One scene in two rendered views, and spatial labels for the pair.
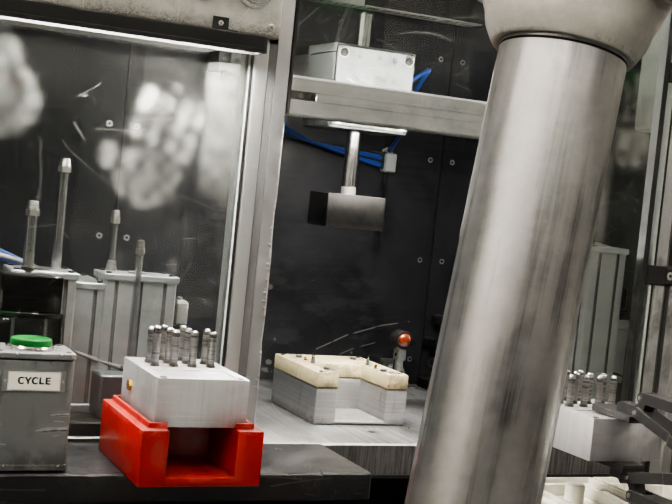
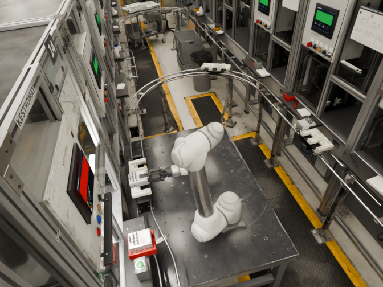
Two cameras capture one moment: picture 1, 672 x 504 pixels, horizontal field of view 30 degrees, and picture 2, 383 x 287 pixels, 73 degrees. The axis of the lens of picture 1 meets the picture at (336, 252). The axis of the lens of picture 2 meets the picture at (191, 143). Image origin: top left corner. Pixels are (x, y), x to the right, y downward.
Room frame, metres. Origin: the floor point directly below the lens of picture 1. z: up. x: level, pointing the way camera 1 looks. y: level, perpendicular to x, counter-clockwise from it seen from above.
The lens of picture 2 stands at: (0.75, 0.79, 2.36)
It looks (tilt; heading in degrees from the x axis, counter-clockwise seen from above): 41 degrees down; 284
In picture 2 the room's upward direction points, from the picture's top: 6 degrees counter-clockwise
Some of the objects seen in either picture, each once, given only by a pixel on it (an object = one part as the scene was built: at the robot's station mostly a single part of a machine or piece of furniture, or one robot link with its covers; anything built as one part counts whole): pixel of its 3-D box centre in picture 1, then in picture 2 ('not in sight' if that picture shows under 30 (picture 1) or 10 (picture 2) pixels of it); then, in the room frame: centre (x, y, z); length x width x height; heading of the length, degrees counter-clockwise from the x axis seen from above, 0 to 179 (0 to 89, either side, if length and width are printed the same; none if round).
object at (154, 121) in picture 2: not in sight; (143, 58); (3.03, -4.54, 0.01); 5.85 x 0.59 x 0.01; 115
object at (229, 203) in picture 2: not in sight; (228, 206); (0.80, -0.25, 0.85); 0.18 x 0.16 x 0.22; 52
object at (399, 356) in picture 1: (396, 371); not in sight; (1.75, -0.10, 0.96); 0.03 x 0.03 x 0.12; 25
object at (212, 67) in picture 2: not in sight; (215, 69); (1.12, -2.35, 0.84); 0.37 x 0.14 x 0.10; 173
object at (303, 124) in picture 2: not in sight; (306, 122); (0.19, -1.16, 0.92); 0.13 x 0.10 x 0.09; 25
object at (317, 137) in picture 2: not in sight; (312, 138); (0.14, -1.05, 0.84); 0.37 x 0.14 x 0.10; 115
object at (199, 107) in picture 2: not in sight; (207, 109); (1.31, -2.62, 0.01); 1.00 x 0.55 x 0.01; 115
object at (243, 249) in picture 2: not in sight; (191, 187); (1.12, -0.53, 0.66); 1.50 x 1.06 x 0.04; 115
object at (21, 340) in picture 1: (30, 346); (139, 264); (1.22, 0.29, 1.03); 0.04 x 0.04 x 0.02
